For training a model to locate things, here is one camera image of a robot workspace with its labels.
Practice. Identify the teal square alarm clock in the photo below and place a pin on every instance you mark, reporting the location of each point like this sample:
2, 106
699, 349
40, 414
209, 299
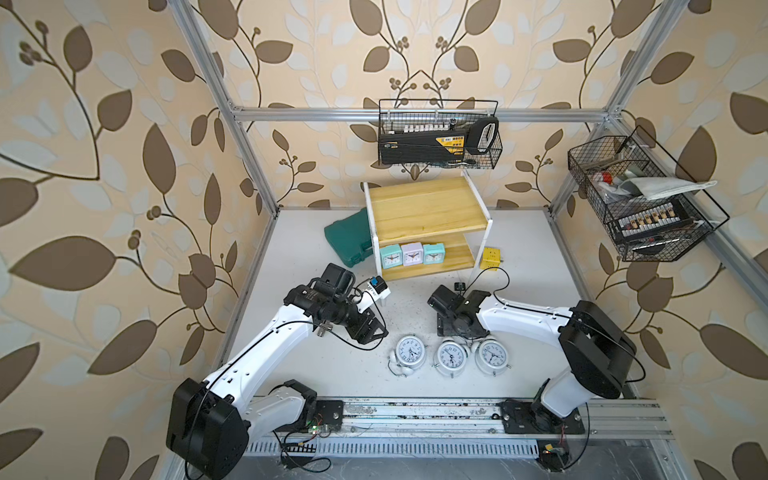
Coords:
391, 256

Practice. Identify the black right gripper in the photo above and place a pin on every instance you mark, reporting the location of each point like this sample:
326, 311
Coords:
444, 328

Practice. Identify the white round clock left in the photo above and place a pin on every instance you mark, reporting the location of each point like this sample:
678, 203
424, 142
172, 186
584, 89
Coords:
407, 357

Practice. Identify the white round clock right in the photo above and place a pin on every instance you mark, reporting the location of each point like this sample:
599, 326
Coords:
491, 357

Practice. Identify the white round clock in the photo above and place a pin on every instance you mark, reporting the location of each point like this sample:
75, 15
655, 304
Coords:
491, 357
407, 357
450, 359

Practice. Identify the white square alarm clock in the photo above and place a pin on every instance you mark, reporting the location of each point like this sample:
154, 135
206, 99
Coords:
412, 254

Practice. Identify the black wire basket back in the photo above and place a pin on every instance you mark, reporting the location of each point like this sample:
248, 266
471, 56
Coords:
483, 145

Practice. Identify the green plastic case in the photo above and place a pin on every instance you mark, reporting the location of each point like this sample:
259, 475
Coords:
350, 238

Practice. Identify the wooden two-tier shelf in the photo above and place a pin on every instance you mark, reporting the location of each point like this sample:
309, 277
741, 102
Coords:
449, 211

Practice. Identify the metal pipe fitting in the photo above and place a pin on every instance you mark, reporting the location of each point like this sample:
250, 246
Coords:
324, 328

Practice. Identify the white round clock middle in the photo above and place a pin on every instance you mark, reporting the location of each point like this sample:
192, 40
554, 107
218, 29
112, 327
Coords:
450, 359

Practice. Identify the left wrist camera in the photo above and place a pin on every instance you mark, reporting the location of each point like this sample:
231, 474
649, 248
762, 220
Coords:
372, 291

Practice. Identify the black wire basket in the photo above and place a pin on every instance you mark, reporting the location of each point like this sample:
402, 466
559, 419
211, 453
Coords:
483, 145
649, 214

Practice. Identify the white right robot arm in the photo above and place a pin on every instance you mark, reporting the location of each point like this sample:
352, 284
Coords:
599, 355

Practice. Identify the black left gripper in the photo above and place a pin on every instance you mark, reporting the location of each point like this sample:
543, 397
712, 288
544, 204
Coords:
362, 335

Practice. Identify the black wire basket right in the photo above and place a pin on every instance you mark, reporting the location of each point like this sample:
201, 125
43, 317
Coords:
649, 214

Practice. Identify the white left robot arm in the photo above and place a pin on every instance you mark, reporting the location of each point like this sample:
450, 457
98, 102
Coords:
258, 366

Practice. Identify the yellow power socket cube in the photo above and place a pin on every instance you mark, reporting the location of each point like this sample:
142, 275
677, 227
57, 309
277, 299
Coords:
491, 258

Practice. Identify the metal rail base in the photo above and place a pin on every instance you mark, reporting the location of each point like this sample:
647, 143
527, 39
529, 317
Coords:
455, 428

